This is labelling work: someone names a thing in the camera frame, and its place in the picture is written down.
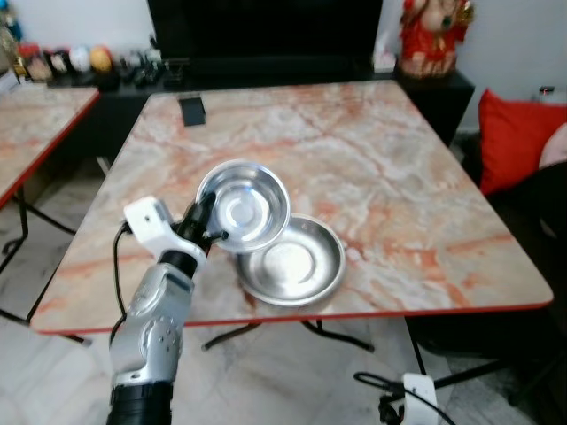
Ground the small stainless steel bowl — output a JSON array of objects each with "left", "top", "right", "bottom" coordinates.
[{"left": 195, "top": 159, "right": 291, "bottom": 254}]

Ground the large stainless steel bowl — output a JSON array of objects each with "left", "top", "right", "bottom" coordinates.
[{"left": 236, "top": 214, "right": 346, "bottom": 307}]

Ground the small black box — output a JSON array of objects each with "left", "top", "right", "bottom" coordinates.
[{"left": 179, "top": 95, "right": 206, "bottom": 127}]

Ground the pink cushion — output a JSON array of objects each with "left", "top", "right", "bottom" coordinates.
[{"left": 539, "top": 124, "right": 567, "bottom": 169}]

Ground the dark sofa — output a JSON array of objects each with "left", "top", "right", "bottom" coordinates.
[{"left": 416, "top": 159, "right": 567, "bottom": 425}]

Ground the large marble folding table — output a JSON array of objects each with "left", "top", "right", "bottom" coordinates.
[{"left": 31, "top": 80, "right": 555, "bottom": 390}]

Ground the orange ball ornament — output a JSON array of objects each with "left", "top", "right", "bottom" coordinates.
[{"left": 89, "top": 44, "right": 114, "bottom": 73}]

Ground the small marble side table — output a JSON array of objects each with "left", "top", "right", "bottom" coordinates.
[{"left": 0, "top": 84, "right": 100, "bottom": 324}]

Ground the black television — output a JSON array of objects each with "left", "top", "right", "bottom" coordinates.
[{"left": 146, "top": 0, "right": 384, "bottom": 63}]

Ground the white ball ornament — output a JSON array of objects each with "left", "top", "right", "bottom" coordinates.
[{"left": 69, "top": 46, "right": 91, "bottom": 73}]

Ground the red cushion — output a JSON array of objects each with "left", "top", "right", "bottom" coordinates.
[{"left": 478, "top": 89, "right": 567, "bottom": 196}]

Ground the red and gold figurine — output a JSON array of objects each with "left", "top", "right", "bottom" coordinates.
[{"left": 399, "top": 0, "right": 475, "bottom": 79}]

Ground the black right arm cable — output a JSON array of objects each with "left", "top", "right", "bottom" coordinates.
[{"left": 354, "top": 371, "right": 457, "bottom": 425}]

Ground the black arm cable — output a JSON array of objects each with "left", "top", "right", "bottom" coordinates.
[
  {"left": 354, "top": 371, "right": 457, "bottom": 425},
  {"left": 110, "top": 223, "right": 134, "bottom": 346}
]

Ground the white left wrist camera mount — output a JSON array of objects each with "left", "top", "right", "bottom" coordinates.
[{"left": 122, "top": 197, "right": 210, "bottom": 264}]

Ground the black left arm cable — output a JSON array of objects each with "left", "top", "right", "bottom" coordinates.
[{"left": 110, "top": 223, "right": 134, "bottom": 346}]

